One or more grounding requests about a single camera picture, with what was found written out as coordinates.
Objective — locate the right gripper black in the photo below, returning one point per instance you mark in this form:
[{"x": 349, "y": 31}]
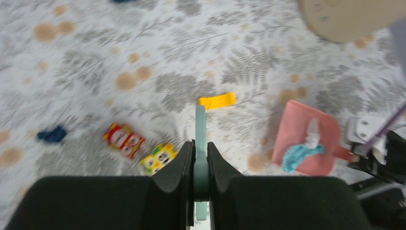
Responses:
[{"x": 395, "y": 168}]

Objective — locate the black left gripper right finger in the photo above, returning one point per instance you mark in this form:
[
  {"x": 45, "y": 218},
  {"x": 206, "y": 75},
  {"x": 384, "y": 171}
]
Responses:
[{"x": 239, "y": 202}]

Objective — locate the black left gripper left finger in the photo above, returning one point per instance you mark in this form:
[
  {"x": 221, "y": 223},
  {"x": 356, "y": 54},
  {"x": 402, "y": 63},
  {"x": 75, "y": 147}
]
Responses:
[{"x": 108, "y": 202}]

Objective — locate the teal hand brush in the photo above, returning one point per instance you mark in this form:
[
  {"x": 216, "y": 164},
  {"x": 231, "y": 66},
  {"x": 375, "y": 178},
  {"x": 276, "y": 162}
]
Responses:
[{"x": 201, "y": 167}]

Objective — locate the teal paper strip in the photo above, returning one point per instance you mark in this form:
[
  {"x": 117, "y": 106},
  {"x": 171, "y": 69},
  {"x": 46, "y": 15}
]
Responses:
[{"x": 296, "y": 154}]

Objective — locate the white paper scrap small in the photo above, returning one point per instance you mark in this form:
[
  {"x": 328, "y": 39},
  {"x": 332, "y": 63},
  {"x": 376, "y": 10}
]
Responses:
[{"x": 312, "y": 134}]

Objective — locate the pink plastic dustpan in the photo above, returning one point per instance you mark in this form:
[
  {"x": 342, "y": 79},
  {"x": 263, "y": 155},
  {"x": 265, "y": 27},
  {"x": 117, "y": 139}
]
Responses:
[{"x": 292, "y": 131}]

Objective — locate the yellow owl puzzle piece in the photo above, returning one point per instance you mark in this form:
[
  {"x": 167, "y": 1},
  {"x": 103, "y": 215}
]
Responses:
[{"x": 160, "y": 157}]

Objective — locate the red owl puzzle piece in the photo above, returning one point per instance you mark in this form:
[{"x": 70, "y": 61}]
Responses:
[{"x": 123, "y": 139}]

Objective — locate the yellow curved wooden block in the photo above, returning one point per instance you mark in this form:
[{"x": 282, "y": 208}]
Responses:
[{"x": 220, "y": 101}]

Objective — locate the blue paper scrap far left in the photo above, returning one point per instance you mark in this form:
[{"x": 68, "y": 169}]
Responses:
[{"x": 55, "y": 135}]

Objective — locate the floral tablecloth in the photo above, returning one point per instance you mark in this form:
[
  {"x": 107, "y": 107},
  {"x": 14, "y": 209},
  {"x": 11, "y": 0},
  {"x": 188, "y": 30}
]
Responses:
[{"x": 85, "y": 64}]

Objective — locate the beige paper bucket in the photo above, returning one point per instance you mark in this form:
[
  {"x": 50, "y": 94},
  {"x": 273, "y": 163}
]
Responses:
[{"x": 344, "y": 21}]

